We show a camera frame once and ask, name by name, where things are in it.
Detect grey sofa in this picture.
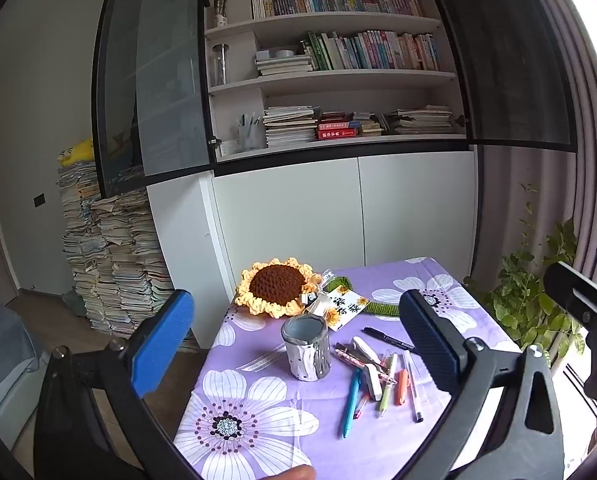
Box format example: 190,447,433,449
0,290,44,451

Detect tall glass jar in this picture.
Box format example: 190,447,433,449
212,44,229,87

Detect clear plastic ruler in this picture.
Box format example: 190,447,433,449
238,345,285,373

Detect row of green pink books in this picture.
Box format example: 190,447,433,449
306,30,442,72

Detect red books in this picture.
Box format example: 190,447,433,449
317,119,359,140

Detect dark glass cabinet door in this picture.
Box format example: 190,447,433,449
91,0,149,201
136,0,216,178
419,0,579,153

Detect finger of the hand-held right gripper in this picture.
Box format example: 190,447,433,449
543,260,597,323

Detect white cupboard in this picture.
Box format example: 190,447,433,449
146,150,479,351

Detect crochet sunflower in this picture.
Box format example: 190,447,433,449
234,257,403,321

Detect yellow plush toy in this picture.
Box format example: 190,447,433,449
57,137,95,167

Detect person's left hand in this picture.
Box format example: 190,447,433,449
257,464,318,480

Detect white correction tape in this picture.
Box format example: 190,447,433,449
353,336,385,367

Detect black marker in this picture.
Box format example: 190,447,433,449
363,327,415,352

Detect thin white pen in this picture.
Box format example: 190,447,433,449
403,350,424,423

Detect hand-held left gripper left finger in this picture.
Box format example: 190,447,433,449
32,289,204,480

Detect low stack of books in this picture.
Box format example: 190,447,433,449
351,112,388,137

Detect white eraser with sleeve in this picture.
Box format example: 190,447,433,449
363,365,383,402

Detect messy stack of booklets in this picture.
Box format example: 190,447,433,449
386,106,454,136

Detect grey dotted pen holder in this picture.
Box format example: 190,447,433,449
280,314,329,382

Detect clear white ribbon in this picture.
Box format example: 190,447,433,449
298,270,349,320

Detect green leafy plant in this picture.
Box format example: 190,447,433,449
466,185,587,376

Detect small stack of white books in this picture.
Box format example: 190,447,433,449
256,55,315,77

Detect tall pile of books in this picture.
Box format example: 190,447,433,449
57,160,199,351

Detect green pen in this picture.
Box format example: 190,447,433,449
377,352,398,418

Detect stack of magazines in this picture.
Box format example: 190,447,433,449
263,106,320,148

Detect purple floral tablecloth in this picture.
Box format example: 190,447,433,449
172,256,524,480

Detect blue pen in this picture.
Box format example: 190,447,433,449
341,367,362,440

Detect white bookcase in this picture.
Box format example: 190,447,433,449
201,0,472,163

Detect clear cup with pens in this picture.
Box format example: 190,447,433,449
236,112,265,153

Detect white sunflower print card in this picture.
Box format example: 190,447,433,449
323,289,369,331

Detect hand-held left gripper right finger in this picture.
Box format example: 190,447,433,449
399,289,565,480

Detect long row of books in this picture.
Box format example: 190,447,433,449
251,0,424,21

